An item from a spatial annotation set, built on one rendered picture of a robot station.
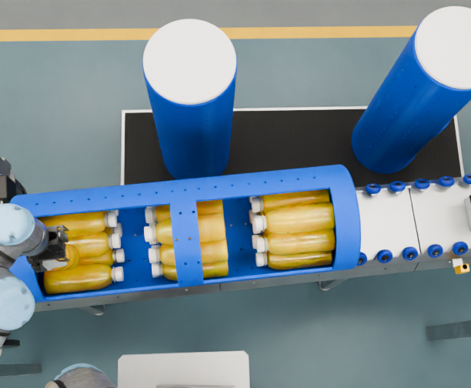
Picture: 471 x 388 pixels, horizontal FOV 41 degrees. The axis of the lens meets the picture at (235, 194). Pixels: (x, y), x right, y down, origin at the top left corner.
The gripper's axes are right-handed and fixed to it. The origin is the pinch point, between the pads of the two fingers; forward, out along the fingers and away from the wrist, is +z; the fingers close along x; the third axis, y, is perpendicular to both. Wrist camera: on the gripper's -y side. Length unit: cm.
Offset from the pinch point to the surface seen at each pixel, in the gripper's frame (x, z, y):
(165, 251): 0.7, 15.7, 26.1
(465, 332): -28, 89, 128
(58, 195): 17.2, 10.6, 0.9
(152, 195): 13.6, 7.8, 24.8
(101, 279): -3.8, 21.5, 8.4
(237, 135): 66, 114, 55
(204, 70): 55, 25, 42
